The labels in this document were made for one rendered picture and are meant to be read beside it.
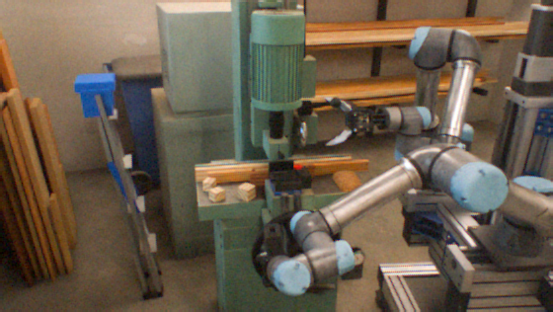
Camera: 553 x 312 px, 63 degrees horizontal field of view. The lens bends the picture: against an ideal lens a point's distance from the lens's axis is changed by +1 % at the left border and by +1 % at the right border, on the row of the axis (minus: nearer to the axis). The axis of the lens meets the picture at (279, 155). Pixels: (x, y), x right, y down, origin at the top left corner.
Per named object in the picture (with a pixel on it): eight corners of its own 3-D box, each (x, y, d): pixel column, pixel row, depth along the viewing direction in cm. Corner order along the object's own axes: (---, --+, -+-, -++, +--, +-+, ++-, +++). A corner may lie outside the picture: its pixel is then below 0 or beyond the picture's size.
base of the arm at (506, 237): (524, 229, 154) (531, 204, 150) (553, 257, 140) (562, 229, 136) (482, 231, 153) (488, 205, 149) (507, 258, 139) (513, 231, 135)
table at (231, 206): (199, 237, 142) (198, 221, 140) (196, 192, 170) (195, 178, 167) (378, 219, 154) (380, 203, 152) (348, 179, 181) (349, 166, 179)
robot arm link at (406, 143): (424, 169, 150) (429, 138, 146) (390, 162, 155) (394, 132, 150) (428, 161, 157) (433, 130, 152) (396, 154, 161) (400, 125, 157)
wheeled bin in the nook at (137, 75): (123, 203, 326) (104, 70, 287) (118, 172, 372) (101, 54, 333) (210, 187, 349) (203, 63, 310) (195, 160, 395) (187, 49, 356)
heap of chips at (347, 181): (342, 192, 159) (343, 183, 157) (330, 175, 171) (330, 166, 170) (365, 190, 161) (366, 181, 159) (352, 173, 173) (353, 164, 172)
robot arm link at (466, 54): (490, 42, 161) (460, 172, 151) (457, 39, 165) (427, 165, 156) (492, 25, 150) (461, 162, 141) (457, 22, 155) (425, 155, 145)
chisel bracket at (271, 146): (269, 165, 161) (269, 143, 157) (262, 150, 173) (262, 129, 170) (289, 164, 162) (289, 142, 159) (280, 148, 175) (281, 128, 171)
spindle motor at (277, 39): (256, 114, 148) (255, 15, 135) (248, 98, 164) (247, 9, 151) (307, 111, 151) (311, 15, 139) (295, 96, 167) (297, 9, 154)
